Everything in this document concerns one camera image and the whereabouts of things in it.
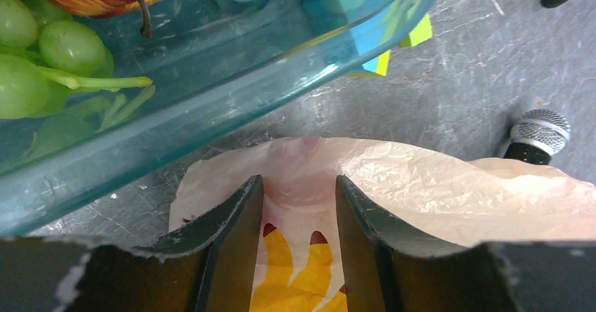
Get green fake grapes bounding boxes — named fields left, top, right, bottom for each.
left=1, top=0, right=155, bottom=162

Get teal plastic basket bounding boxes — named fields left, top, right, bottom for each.
left=1, top=0, right=434, bottom=235

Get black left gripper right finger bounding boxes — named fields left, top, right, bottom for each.
left=335, top=176, right=595, bottom=311

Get red blue green brick stack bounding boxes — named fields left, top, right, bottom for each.
left=302, top=0, right=390, bottom=63

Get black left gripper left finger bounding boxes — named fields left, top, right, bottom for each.
left=1, top=176, right=264, bottom=311

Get translucent banana print plastic bag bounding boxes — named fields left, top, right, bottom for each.
left=169, top=137, right=595, bottom=311

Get lime green toy brick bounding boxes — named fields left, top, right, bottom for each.
left=399, top=13, right=434, bottom=48

